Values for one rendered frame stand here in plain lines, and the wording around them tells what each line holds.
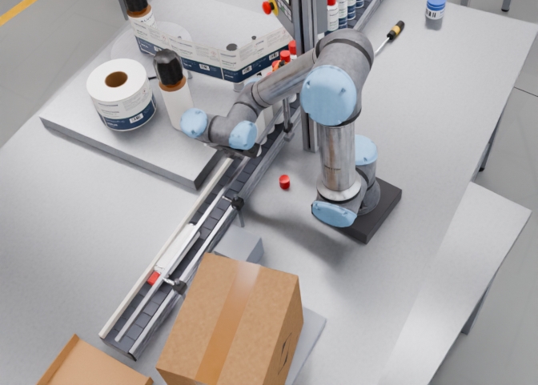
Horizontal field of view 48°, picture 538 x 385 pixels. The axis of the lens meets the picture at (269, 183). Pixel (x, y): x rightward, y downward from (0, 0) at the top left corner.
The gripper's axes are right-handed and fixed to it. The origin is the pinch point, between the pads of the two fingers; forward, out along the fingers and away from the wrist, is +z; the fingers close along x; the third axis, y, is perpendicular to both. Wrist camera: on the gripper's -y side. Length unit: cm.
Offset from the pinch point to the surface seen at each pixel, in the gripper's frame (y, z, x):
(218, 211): -1.9, -5.7, 20.7
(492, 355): -92, 87, 36
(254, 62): 15.0, 12.2, -29.8
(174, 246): 0.6, -19.3, 33.9
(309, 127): -14.6, 6.0, -14.1
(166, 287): -1.9, -19.8, 45.2
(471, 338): -83, 89, 33
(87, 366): 6, -30, 72
